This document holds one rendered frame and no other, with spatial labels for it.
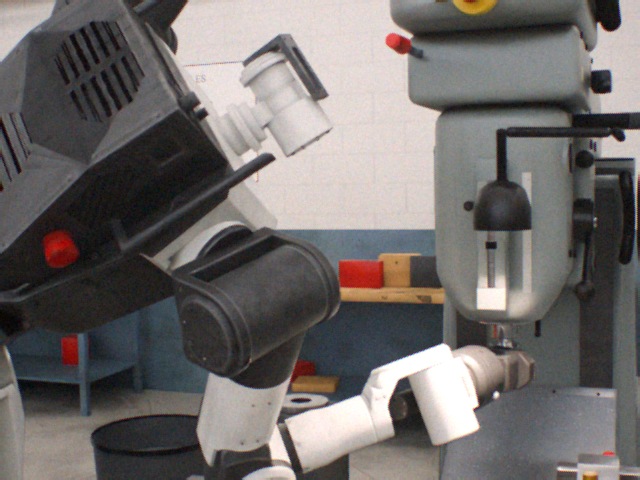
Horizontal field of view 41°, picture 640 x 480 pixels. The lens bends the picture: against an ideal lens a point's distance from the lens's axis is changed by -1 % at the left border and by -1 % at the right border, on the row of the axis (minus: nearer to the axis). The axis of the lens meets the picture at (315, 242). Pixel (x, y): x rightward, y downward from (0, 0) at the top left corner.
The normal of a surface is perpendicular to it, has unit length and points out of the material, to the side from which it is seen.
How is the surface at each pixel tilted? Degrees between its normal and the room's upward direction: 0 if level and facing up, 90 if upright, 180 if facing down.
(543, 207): 90
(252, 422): 129
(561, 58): 90
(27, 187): 74
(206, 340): 107
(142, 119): 64
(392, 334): 90
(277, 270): 43
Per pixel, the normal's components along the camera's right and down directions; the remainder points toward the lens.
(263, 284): 0.36, -0.61
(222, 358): -0.69, 0.35
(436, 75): -0.35, 0.07
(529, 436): -0.33, -0.39
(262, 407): 0.32, 0.68
